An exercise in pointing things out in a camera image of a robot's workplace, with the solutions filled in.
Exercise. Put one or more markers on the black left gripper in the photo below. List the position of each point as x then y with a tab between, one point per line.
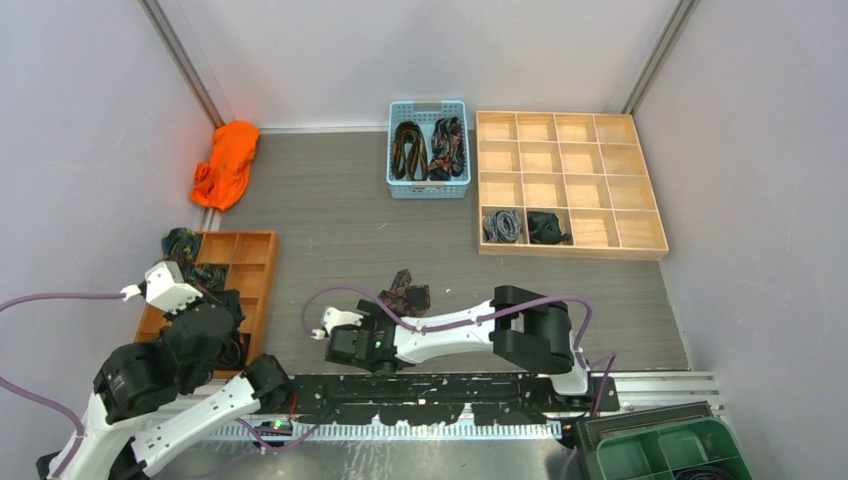
185	298

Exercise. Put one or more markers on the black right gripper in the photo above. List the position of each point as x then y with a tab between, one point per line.
364	321

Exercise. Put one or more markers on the brown paisley patterned tie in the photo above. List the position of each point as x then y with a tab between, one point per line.
405	299

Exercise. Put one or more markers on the light wooden compartment tray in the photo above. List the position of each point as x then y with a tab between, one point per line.
586	168

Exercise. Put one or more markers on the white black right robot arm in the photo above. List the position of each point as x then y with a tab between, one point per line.
529	330

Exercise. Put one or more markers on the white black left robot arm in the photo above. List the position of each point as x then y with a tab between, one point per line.
139	378

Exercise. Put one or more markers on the green patterned rolled tie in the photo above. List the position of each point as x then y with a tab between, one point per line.
207	276

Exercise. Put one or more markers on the orange wooden compartment tray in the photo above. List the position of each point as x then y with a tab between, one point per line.
251	258

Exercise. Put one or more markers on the blue yellow rolled tie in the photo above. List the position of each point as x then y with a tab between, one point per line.
181	244

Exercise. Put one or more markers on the orange cloth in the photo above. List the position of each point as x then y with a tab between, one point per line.
221	181

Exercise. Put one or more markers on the grey patterned rolled tie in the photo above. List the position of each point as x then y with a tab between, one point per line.
502	226

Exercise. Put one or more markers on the orange striped dark tie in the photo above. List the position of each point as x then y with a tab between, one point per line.
408	153

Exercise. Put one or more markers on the red floral dark tie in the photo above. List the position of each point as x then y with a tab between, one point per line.
448	151

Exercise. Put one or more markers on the dark green rolled tie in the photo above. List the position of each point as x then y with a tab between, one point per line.
544	229

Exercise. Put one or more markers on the light blue plastic basket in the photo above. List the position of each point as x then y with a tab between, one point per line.
426	115

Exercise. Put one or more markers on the dark framed box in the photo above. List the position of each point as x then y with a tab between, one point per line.
636	414

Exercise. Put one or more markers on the green plastic bin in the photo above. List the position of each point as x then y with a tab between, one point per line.
703	448

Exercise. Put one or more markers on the perforated aluminium rail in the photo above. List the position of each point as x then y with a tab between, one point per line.
376	431

